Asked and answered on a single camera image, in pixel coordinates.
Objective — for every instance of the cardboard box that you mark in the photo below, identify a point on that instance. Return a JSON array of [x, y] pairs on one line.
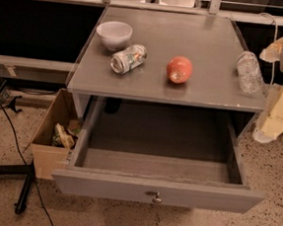
[[48, 152]]

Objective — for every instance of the silver drawer knob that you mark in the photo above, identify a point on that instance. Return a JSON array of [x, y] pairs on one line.
[[155, 197]]

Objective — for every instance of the open grey top drawer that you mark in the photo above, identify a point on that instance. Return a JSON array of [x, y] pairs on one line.
[[121, 156]]

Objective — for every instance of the clear plastic bottle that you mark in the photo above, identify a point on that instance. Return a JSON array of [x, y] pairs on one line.
[[249, 72]]

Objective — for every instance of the snack bag in box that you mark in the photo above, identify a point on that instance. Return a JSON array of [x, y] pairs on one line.
[[62, 138]]

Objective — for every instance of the white ceramic bowl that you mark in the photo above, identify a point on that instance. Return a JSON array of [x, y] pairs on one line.
[[114, 35]]

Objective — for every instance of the crushed soda can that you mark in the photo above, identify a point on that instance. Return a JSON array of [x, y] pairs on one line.
[[128, 59]]

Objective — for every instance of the red apple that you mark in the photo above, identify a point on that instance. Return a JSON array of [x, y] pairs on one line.
[[179, 69]]

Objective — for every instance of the grey cabinet table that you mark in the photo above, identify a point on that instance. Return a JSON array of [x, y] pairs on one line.
[[212, 46]]

